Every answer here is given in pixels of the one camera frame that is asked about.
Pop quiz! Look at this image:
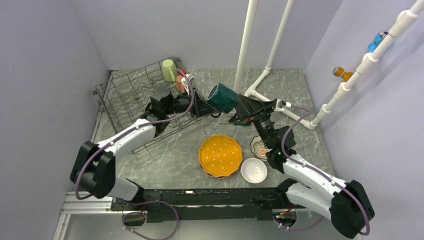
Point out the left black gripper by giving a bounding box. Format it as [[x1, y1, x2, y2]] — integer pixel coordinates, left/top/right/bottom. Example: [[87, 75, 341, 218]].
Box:
[[163, 87, 218, 118]]

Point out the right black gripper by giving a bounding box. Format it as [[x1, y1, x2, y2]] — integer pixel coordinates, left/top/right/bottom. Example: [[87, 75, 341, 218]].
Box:
[[232, 94, 276, 149]]

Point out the dark green mug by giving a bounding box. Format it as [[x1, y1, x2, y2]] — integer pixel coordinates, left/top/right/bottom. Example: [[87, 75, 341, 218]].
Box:
[[207, 83, 239, 114]]

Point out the small red-brown mug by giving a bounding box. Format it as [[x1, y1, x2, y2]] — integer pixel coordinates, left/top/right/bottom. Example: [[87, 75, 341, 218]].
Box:
[[175, 75, 186, 94]]

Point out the grey wire dish rack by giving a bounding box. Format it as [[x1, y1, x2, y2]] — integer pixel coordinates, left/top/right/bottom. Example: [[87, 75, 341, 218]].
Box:
[[91, 59, 206, 154]]

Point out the light green mug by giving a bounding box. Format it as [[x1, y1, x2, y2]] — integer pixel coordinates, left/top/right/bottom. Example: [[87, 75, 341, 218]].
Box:
[[161, 59, 178, 83]]

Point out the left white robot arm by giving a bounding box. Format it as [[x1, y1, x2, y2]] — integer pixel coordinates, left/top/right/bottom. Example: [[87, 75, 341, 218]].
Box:
[[70, 85, 221, 210]]

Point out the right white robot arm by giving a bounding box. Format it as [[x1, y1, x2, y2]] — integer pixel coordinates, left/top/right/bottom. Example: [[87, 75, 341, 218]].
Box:
[[235, 94, 375, 239]]

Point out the floral scalloped small plate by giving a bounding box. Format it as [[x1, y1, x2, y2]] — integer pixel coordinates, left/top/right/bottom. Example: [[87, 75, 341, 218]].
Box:
[[250, 135, 270, 162]]

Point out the yellow polka dot plate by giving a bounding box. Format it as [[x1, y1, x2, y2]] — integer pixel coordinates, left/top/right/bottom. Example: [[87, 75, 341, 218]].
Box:
[[198, 135, 243, 165]]

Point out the white bowl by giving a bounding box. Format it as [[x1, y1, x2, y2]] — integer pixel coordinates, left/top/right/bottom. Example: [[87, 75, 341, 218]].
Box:
[[240, 158, 268, 184]]

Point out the red plate under yellow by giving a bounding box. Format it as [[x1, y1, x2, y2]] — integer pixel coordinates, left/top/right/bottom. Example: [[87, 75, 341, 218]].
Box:
[[199, 163, 241, 179]]

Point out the orange clamp on pipe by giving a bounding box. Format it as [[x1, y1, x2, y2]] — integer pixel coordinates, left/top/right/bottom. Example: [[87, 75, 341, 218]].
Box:
[[332, 66, 354, 82]]

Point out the blue clamp on pipe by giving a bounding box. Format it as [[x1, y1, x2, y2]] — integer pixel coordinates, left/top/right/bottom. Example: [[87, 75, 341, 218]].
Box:
[[367, 31, 389, 53]]

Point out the white PVC pipe diagonal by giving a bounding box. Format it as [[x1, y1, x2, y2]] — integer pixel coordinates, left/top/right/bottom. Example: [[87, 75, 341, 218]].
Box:
[[308, 0, 424, 130]]

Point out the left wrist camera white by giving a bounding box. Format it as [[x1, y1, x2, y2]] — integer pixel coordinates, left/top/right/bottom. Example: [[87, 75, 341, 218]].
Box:
[[180, 72, 195, 96]]

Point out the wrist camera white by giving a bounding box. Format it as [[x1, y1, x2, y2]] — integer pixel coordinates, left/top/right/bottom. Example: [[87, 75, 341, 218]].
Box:
[[274, 98, 292, 112], [180, 72, 195, 96]]

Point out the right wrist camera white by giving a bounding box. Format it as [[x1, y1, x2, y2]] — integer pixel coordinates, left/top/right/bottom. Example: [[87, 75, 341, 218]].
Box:
[[274, 98, 292, 112]]

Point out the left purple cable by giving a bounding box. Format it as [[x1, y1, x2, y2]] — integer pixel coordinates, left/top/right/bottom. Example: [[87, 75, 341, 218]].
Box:
[[74, 68, 196, 240]]

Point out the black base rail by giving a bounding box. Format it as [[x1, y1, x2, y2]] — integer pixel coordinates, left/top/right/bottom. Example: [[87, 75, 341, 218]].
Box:
[[110, 187, 292, 223]]

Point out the white PVC pipe frame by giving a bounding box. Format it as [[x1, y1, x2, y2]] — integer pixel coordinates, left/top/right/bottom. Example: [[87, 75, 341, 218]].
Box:
[[228, 0, 317, 131]]

